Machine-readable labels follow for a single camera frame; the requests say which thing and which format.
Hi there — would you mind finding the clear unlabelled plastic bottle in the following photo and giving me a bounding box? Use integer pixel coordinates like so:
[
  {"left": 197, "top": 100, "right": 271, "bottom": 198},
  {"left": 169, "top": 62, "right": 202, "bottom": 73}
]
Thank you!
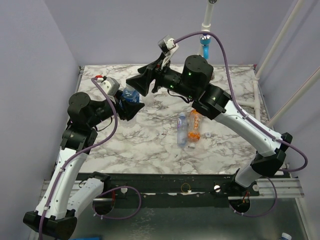
[{"left": 141, "top": 94, "right": 154, "bottom": 106}]

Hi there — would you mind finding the aluminium rail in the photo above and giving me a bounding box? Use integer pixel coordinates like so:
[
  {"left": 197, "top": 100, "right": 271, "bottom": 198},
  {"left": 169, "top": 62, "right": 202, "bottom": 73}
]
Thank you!
[{"left": 39, "top": 178, "right": 305, "bottom": 202}]

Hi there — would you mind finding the blue label Pocari bottle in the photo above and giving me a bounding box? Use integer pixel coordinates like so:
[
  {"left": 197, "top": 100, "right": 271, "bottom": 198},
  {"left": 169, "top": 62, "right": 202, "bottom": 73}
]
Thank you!
[{"left": 122, "top": 84, "right": 140, "bottom": 103}]

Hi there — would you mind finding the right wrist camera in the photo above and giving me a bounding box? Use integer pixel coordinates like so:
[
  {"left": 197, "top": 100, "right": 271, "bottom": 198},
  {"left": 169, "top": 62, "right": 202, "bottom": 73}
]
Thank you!
[{"left": 157, "top": 35, "right": 179, "bottom": 69}]

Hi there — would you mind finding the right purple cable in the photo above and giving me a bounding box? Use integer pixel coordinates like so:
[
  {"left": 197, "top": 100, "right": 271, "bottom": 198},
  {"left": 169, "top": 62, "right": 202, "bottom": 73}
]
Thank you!
[{"left": 172, "top": 31, "right": 309, "bottom": 218}]

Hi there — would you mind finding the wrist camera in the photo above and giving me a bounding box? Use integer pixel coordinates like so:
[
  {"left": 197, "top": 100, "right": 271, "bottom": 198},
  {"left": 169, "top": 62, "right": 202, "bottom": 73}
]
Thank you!
[
  {"left": 157, "top": 35, "right": 179, "bottom": 69},
  {"left": 100, "top": 76, "right": 121, "bottom": 97}
]

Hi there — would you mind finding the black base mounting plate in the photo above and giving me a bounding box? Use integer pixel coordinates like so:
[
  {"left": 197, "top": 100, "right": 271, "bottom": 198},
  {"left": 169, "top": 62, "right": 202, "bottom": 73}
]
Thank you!
[{"left": 77, "top": 171, "right": 257, "bottom": 220}]

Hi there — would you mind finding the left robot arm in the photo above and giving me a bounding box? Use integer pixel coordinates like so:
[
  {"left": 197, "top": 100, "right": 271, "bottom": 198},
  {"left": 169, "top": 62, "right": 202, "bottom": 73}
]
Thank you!
[{"left": 23, "top": 90, "right": 145, "bottom": 240}]

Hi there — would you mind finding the blue object at bottom edge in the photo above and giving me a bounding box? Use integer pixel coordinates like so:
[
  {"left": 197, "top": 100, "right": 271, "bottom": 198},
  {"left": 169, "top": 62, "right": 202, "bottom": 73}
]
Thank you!
[{"left": 72, "top": 236, "right": 101, "bottom": 240}]

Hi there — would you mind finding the purple cable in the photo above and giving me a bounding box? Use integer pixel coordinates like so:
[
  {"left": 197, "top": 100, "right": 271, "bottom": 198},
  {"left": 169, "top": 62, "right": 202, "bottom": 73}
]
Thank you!
[
  {"left": 38, "top": 74, "right": 143, "bottom": 238},
  {"left": 172, "top": 31, "right": 309, "bottom": 218}
]

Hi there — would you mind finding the white PVC pipe frame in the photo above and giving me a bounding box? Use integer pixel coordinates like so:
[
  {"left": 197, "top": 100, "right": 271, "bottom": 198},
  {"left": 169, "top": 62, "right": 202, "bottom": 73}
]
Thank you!
[{"left": 197, "top": 0, "right": 320, "bottom": 128}]

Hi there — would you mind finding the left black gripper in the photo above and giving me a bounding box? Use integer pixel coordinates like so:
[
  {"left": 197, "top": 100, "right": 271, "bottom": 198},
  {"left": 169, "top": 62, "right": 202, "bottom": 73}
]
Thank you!
[{"left": 88, "top": 89, "right": 145, "bottom": 128}]

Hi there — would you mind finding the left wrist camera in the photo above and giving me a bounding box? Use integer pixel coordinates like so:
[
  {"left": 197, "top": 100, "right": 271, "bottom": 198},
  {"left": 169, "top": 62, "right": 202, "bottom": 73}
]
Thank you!
[{"left": 100, "top": 76, "right": 121, "bottom": 97}]

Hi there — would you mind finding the orange label drink bottle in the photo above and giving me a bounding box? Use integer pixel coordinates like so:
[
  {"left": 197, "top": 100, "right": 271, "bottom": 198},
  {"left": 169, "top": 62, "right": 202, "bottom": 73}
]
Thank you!
[{"left": 187, "top": 109, "right": 202, "bottom": 149}]

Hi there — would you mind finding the purple label water bottle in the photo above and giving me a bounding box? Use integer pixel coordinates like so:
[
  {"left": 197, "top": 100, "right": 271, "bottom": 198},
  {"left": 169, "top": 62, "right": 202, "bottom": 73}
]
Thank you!
[{"left": 177, "top": 113, "right": 188, "bottom": 148}]

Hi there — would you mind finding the white bottle cap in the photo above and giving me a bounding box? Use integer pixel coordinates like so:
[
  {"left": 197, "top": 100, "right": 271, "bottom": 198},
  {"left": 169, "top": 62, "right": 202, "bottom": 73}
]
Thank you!
[{"left": 205, "top": 132, "right": 212, "bottom": 138}]

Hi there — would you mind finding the yellow rubber band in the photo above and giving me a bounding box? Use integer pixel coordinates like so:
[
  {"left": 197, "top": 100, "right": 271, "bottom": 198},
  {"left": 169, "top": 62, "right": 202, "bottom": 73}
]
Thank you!
[{"left": 180, "top": 182, "right": 192, "bottom": 194}]

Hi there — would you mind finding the blue tap valve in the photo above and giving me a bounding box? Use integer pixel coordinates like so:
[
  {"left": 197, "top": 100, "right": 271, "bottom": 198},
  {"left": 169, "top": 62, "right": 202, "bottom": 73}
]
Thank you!
[{"left": 199, "top": 34, "right": 211, "bottom": 60}]

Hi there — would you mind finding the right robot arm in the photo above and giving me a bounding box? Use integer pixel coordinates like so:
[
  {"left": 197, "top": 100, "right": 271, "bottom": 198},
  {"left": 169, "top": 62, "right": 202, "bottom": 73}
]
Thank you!
[{"left": 126, "top": 55, "right": 293, "bottom": 196}]

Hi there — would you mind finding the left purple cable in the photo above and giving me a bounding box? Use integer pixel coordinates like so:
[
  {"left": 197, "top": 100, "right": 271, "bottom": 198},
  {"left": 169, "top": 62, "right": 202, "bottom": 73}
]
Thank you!
[{"left": 38, "top": 74, "right": 143, "bottom": 238}]

